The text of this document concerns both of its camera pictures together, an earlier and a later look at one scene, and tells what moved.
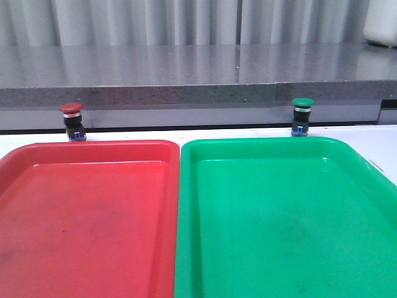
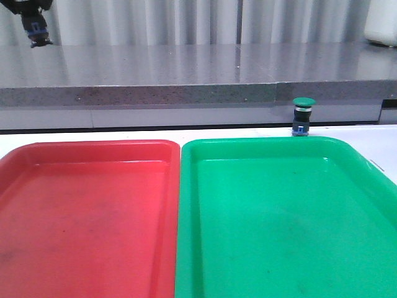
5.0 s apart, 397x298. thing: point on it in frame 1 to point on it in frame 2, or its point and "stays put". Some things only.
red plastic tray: x=90 y=220 stays put
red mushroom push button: x=72 y=121 to x=35 y=25
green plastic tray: x=282 y=217 stays put
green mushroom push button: x=301 y=116 stays put
